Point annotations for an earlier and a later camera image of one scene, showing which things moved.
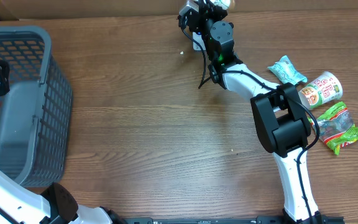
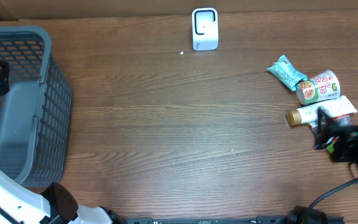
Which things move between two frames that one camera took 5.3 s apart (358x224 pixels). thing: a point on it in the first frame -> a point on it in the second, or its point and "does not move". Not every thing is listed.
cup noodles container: x=325 y=89 does not move
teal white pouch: x=284 y=69 does not move
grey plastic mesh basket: x=26 y=130 does not move
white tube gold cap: x=225 y=4 -> x=334 y=107
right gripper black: x=209 y=10 -> x=352 y=135
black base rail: x=228 y=220 does not move
